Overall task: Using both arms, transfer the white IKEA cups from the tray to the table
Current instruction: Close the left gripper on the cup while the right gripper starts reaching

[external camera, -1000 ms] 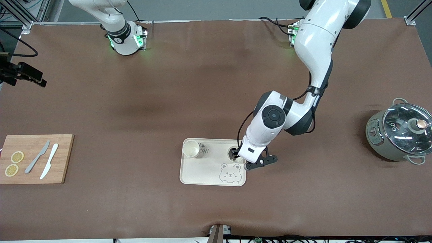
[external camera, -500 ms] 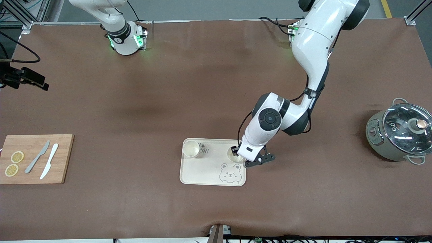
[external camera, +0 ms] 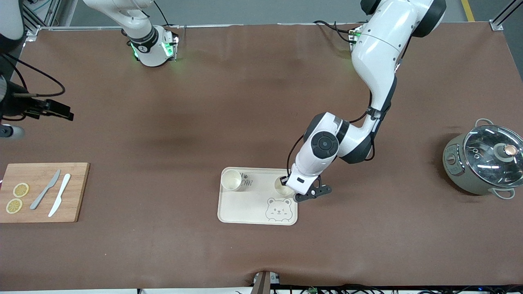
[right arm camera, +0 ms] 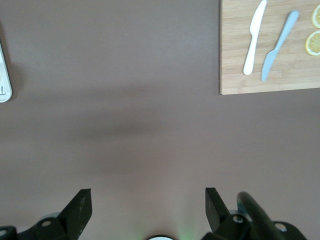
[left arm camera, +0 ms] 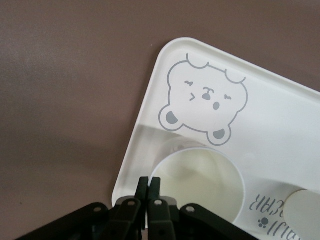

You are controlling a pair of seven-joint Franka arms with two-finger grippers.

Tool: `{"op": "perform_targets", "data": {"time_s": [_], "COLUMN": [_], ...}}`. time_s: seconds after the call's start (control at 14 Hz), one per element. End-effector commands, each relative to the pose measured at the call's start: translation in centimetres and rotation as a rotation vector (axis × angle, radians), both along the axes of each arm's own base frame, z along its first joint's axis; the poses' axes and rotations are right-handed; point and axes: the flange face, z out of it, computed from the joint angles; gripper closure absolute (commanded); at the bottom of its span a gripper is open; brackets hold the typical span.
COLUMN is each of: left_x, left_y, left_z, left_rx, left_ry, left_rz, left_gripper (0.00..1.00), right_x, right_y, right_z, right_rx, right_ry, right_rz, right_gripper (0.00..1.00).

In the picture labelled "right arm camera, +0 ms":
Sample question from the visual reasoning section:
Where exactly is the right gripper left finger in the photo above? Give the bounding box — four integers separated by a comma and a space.
58, 188, 93, 238

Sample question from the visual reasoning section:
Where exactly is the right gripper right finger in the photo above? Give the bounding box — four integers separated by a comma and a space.
205, 187, 236, 234

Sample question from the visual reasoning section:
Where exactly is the brown table cover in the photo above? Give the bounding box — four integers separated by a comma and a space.
0, 0, 320, 240

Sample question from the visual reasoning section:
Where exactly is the cream bear print tray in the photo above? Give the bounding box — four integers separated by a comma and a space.
0, 22, 13, 104

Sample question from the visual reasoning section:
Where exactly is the bamboo cutting board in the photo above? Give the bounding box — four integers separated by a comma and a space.
219, 0, 320, 96

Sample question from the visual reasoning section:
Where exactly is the white plastic knife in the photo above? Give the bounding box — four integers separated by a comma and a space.
242, 0, 268, 76

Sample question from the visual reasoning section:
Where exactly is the grey plastic knife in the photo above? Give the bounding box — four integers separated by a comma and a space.
260, 10, 300, 82

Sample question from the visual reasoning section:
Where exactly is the lemon slice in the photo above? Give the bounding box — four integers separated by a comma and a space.
304, 30, 320, 57
312, 4, 320, 29

